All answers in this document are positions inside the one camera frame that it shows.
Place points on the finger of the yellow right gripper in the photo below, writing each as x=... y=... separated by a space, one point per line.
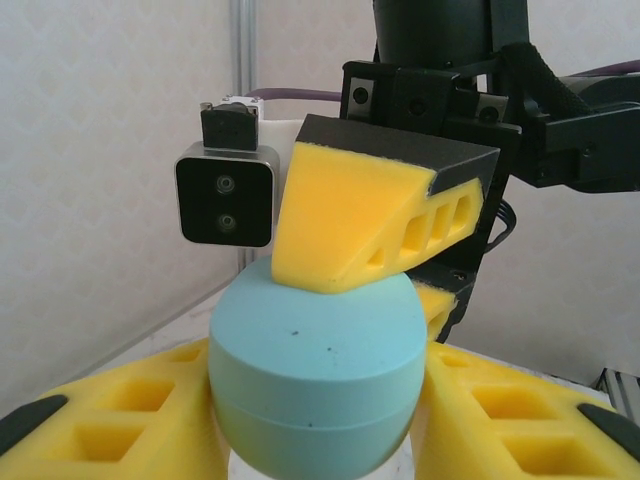
x=340 y=215
x=440 y=310

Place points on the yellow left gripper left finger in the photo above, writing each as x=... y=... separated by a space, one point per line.
x=165 y=450

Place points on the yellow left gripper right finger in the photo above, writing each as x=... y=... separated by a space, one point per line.
x=450 y=440

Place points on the teal earbud charging case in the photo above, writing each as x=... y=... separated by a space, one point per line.
x=315 y=370

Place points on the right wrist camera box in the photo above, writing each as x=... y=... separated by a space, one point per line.
x=225 y=200

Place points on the wide aluminium mounting rail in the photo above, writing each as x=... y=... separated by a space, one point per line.
x=622 y=385

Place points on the aluminium frame corner post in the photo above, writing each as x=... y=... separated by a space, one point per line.
x=243 y=50

